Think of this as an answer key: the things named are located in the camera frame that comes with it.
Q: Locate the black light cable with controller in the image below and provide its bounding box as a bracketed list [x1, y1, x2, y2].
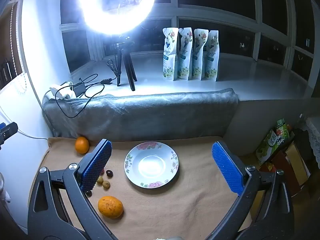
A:
[84, 47, 123, 98]

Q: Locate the white floral refill pouch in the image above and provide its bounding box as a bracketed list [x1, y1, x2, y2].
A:
[205, 31, 220, 82]
[162, 27, 179, 80]
[192, 29, 207, 80]
[178, 27, 193, 80]

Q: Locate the white cable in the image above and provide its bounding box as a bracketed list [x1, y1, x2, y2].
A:
[0, 105, 48, 140]

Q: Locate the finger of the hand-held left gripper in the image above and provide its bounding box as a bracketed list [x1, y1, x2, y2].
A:
[0, 122, 19, 151]

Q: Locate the bumpy large orange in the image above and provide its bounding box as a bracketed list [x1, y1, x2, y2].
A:
[98, 196, 124, 219]

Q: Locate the black tripod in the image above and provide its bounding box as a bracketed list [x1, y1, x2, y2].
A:
[116, 36, 138, 92]

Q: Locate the green printed carton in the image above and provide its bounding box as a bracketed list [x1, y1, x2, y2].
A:
[255, 118, 293, 166]

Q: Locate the white power strip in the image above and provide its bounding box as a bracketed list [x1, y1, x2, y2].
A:
[49, 81, 77, 100]

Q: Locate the white lace cloth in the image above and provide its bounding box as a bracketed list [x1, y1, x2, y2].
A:
[305, 116, 320, 168]

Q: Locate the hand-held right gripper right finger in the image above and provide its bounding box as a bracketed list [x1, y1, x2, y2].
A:
[207, 141, 295, 240]

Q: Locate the white ring light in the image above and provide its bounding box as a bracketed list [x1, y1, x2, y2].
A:
[79, 0, 157, 37]

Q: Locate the white window frame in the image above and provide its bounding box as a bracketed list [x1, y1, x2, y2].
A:
[60, 0, 320, 80]

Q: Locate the white floral plate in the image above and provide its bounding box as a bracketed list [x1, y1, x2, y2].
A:
[124, 142, 179, 189]

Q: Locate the brown cardboard box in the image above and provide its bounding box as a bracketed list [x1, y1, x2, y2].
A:
[285, 141, 310, 185]

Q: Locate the red box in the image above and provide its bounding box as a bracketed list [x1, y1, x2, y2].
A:
[271, 152, 300, 195]

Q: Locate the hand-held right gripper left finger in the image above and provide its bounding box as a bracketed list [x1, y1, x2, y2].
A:
[27, 139, 118, 240]

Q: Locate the black power cable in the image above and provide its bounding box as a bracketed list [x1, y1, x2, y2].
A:
[51, 74, 105, 118]

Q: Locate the black power adapter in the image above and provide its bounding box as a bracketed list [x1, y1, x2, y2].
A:
[72, 82, 87, 97]

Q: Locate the grey fleece blanket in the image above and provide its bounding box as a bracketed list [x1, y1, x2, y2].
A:
[42, 88, 239, 142]

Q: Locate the smooth orange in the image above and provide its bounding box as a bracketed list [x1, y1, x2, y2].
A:
[75, 137, 90, 154]

